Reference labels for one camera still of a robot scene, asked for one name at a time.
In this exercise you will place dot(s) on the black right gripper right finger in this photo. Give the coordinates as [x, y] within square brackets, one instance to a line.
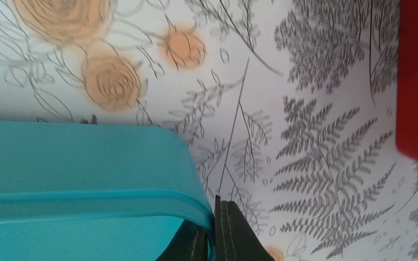
[235, 239]

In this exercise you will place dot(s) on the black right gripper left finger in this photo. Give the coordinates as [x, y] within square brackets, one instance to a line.
[190, 243]

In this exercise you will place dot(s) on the teal square tray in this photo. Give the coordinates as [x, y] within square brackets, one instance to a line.
[71, 191]

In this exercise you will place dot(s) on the floral patterned table mat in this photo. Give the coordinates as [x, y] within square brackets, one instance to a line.
[266, 93]

